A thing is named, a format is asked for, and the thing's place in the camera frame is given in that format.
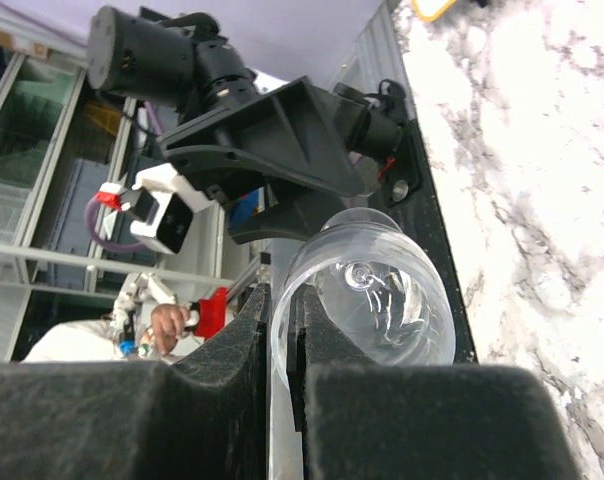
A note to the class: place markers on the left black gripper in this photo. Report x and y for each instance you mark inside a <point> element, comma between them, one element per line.
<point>294,133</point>

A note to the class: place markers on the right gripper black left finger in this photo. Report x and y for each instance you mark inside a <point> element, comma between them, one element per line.
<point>201,418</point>

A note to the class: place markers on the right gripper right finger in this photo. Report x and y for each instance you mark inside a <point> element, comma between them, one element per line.
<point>361,420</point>

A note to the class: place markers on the clear wine glass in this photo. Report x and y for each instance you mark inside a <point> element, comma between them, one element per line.
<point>377,286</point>

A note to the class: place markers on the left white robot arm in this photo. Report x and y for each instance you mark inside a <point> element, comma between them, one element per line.
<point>193,73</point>

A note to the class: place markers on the operator bare hand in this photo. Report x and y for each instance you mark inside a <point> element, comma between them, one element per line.
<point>168,323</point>

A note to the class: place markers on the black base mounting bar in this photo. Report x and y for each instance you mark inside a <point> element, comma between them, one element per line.
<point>405,190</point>

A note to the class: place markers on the yellow framed whiteboard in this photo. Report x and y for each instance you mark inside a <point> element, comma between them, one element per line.
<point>430,10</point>

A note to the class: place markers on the red teleoperation handle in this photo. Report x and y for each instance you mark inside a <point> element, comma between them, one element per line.
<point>208,315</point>

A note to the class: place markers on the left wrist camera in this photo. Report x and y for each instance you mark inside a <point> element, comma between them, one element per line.
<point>161,205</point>

